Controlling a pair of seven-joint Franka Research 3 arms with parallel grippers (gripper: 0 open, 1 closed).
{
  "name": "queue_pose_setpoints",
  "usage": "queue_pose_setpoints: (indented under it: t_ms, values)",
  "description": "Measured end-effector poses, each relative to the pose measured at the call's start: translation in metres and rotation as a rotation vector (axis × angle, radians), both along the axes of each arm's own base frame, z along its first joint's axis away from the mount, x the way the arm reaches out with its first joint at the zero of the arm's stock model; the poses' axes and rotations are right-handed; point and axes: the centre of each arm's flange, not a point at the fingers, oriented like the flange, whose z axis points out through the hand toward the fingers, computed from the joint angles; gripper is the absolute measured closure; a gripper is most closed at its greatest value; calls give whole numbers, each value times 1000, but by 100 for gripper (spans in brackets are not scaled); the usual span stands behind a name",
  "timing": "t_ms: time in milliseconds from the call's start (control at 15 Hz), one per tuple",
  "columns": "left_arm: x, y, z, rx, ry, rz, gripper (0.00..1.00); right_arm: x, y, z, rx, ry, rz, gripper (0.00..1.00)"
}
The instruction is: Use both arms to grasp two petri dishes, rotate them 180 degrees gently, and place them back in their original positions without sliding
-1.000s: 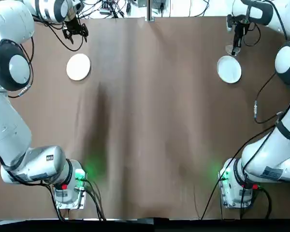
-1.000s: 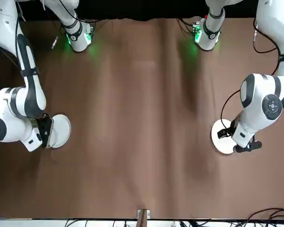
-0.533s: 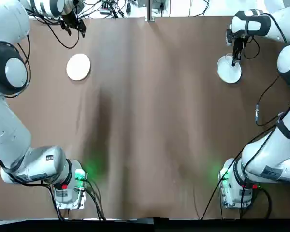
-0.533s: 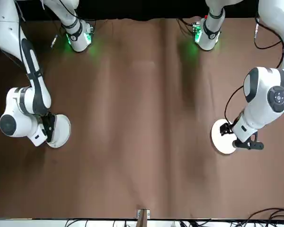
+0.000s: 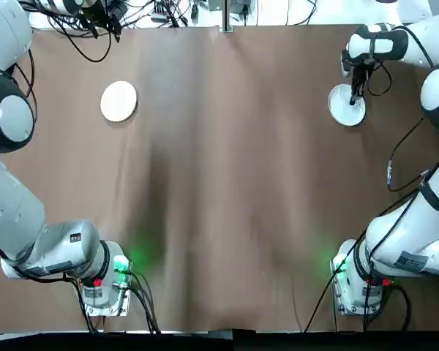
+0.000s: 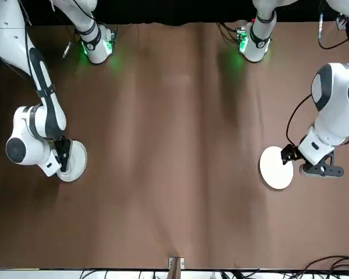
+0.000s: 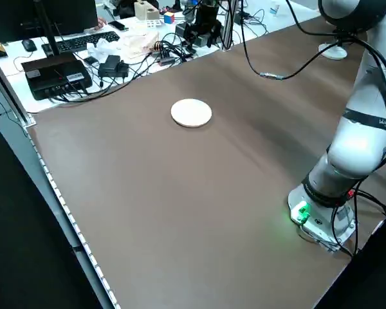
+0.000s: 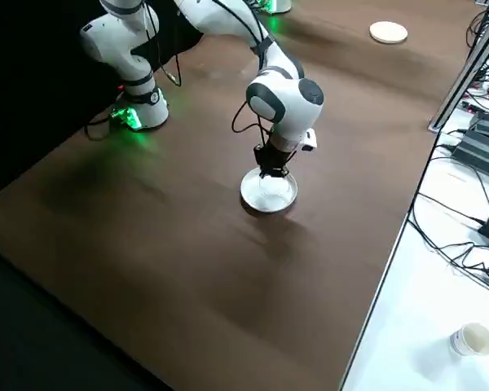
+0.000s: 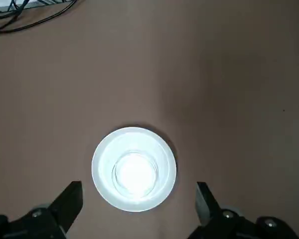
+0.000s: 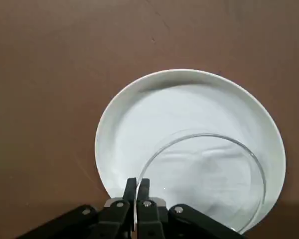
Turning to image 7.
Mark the black mechanical device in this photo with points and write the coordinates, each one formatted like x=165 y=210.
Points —
x=202 y=24

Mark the black power adapter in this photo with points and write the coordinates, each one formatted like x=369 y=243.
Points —
x=111 y=66

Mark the matte white round dish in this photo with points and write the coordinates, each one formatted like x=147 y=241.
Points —
x=191 y=112

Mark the black computer monitor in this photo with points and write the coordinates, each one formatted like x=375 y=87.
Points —
x=16 y=19

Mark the usb hub with plugs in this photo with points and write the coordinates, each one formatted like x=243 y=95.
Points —
x=164 y=54

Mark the glossy white round dish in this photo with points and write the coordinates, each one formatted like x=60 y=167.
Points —
x=333 y=51

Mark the black box device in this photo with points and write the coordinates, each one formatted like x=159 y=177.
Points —
x=56 y=77

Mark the rubik's cube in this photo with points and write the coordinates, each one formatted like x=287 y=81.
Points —
x=169 y=17

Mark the black keyboard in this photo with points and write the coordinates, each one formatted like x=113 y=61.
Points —
x=80 y=42

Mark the white crumpled paper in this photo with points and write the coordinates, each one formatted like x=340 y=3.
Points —
x=99 y=48

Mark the pale wooden block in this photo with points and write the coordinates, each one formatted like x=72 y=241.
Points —
x=146 y=9

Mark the black computer mouse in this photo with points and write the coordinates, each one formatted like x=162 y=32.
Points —
x=29 y=45

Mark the aluminium camera pole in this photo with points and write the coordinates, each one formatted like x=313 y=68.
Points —
x=228 y=25

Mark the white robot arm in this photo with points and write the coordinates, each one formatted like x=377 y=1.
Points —
x=357 y=151

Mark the black smartphone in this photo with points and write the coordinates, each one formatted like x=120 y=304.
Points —
x=118 y=25

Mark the aluminium table frame rail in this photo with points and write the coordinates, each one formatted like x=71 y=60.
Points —
x=51 y=180

